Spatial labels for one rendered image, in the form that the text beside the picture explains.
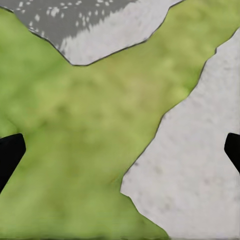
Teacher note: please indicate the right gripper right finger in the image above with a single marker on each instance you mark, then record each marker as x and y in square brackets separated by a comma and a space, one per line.
[232, 149]

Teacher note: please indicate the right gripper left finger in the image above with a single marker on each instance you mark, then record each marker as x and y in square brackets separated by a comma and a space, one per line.
[12, 149]

